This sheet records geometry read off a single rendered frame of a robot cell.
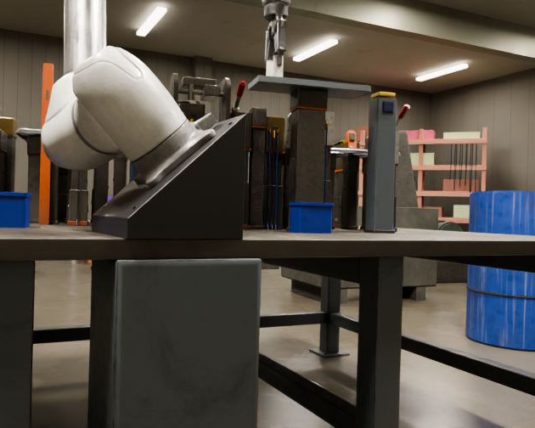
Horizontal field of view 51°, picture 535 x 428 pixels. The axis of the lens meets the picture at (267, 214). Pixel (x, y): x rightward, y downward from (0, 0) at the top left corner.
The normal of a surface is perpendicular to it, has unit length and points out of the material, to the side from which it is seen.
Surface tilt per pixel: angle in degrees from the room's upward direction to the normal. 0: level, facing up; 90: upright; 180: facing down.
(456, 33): 90
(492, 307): 90
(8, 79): 90
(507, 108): 90
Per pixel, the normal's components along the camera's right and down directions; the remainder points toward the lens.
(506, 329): -0.55, -0.01
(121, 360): 0.44, 0.01
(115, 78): 0.20, -0.07
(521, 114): -0.90, -0.03
